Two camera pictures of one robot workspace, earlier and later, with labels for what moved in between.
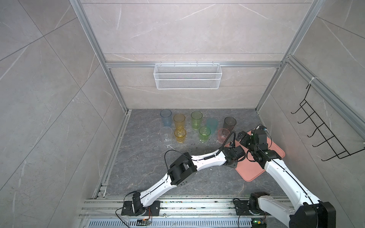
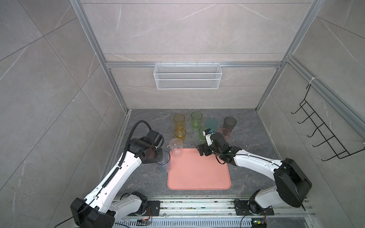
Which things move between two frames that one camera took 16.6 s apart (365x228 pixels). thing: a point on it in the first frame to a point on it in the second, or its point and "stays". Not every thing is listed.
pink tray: x=247 y=167 to x=192 y=171
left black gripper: x=235 y=166 to x=159 y=151
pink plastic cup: x=223 y=134 stays
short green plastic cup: x=204 y=133 stays
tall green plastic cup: x=196 y=116 stays
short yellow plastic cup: x=180 y=133 stays
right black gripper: x=240 y=136 to x=205 y=146
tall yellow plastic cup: x=179 y=119 stays
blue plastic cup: x=166 y=115 to x=164 y=166
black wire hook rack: x=321 y=128 stays
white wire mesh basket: x=187 y=76 stays
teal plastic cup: x=212 y=123 stays
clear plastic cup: x=166 y=133 to x=176 y=146
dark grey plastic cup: x=229 y=123 stays
